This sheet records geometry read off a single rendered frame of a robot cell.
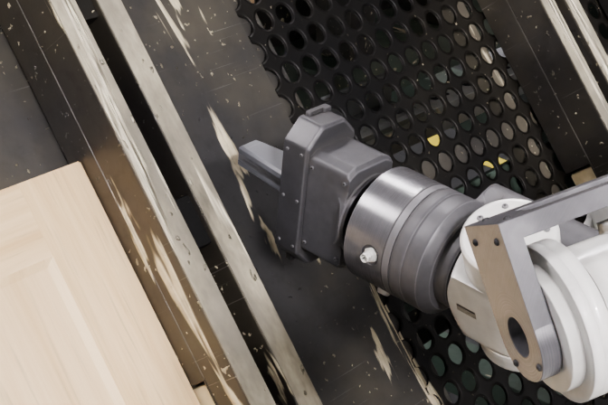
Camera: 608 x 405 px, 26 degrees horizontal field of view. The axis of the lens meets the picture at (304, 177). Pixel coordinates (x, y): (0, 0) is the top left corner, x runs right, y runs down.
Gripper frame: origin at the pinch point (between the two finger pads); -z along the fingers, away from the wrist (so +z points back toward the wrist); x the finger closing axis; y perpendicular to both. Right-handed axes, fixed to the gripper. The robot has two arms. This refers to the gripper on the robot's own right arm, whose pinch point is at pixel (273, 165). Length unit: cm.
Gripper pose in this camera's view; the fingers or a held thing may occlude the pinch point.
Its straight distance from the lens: 103.2
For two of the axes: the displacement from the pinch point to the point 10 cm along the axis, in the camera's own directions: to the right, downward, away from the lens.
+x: 0.9, -8.8, -4.7
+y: -6.7, 3.0, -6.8
